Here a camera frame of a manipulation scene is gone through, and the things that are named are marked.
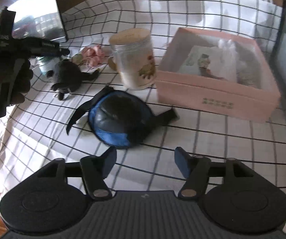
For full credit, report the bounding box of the black plush toy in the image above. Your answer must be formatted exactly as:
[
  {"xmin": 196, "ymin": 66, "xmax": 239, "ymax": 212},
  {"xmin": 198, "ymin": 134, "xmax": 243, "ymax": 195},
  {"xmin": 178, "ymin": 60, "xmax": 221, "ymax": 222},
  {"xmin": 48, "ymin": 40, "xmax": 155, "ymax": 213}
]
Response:
[{"xmin": 46, "ymin": 59, "xmax": 100, "ymax": 101}]

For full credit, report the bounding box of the pink fabric flower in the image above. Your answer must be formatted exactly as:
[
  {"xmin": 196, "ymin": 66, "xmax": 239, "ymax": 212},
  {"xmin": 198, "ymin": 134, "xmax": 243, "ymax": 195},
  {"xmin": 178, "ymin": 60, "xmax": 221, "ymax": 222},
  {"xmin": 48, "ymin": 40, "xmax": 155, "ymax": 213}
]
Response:
[{"xmin": 70, "ymin": 45, "xmax": 105, "ymax": 69}]

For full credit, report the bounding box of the black blue padded cap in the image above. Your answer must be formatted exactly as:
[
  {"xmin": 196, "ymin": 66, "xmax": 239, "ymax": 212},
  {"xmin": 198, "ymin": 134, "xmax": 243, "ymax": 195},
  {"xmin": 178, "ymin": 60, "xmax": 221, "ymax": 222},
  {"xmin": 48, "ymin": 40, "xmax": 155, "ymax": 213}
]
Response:
[{"xmin": 66, "ymin": 86, "xmax": 179, "ymax": 149}]

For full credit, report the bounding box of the grey patterned cloth pouch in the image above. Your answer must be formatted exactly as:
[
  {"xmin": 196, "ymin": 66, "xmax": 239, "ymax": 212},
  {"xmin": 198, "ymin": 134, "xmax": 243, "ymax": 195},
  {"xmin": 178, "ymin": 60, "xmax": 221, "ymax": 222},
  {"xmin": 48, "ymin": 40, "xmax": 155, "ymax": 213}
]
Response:
[{"xmin": 236, "ymin": 42, "xmax": 261, "ymax": 89}]

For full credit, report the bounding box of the white cloth glove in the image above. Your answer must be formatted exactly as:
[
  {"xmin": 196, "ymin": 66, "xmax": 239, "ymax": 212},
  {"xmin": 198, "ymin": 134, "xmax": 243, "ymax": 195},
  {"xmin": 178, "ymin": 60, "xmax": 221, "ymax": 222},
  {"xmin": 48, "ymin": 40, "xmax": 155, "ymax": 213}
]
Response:
[{"xmin": 218, "ymin": 39, "xmax": 238, "ymax": 83}]

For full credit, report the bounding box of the gloved left hand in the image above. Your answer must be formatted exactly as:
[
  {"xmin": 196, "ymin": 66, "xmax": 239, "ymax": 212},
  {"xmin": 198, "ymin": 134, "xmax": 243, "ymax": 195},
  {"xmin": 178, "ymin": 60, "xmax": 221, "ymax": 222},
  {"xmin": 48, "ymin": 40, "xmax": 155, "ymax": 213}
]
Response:
[{"xmin": 0, "ymin": 60, "xmax": 34, "ymax": 106}]

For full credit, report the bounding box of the green lidded tin jar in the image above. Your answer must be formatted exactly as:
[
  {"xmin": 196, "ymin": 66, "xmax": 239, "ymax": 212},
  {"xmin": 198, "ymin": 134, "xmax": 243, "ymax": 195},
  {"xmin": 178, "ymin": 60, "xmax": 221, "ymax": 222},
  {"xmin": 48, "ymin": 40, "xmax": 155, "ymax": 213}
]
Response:
[{"xmin": 36, "ymin": 57, "xmax": 56, "ymax": 75}]

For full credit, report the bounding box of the computer monitor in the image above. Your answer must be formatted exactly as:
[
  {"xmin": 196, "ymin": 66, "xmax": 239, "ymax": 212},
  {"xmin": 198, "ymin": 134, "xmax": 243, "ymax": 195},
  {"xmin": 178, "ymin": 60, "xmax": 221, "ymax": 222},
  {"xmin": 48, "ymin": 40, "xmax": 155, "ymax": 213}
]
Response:
[{"xmin": 0, "ymin": 0, "xmax": 67, "ymax": 43}]

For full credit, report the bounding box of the white checkered tablecloth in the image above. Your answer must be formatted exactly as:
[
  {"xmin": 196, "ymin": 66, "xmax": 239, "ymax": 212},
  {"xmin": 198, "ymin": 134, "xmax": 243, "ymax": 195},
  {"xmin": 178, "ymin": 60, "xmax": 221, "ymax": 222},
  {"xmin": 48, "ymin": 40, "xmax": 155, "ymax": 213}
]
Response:
[{"xmin": 0, "ymin": 0, "xmax": 286, "ymax": 232}]

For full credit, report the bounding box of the clear jar with wooden lid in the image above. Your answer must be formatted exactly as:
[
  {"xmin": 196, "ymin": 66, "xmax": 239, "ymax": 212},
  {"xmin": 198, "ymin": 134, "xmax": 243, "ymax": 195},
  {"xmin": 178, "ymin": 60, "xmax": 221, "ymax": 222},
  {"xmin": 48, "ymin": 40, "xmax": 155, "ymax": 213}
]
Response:
[{"xmin": 108, "ymin": 28, "xmax": 156, "ymax": 90}]

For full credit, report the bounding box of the pink cardboard box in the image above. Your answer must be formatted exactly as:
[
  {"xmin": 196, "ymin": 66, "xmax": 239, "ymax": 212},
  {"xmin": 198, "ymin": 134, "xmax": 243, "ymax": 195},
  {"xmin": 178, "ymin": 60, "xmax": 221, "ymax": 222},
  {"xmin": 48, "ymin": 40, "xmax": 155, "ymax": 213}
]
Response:
[{"xmin": 155, "ymin": 27, "xmax": 280, "ymax": 122}]

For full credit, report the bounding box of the card inside pink box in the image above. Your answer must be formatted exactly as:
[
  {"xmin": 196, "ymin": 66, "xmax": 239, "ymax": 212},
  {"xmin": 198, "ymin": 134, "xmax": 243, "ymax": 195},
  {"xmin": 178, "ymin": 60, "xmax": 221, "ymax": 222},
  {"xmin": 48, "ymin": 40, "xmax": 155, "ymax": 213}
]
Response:
[{"xmin": 178, "ymin": 45, "xmax": 223, "ymax": 80}]

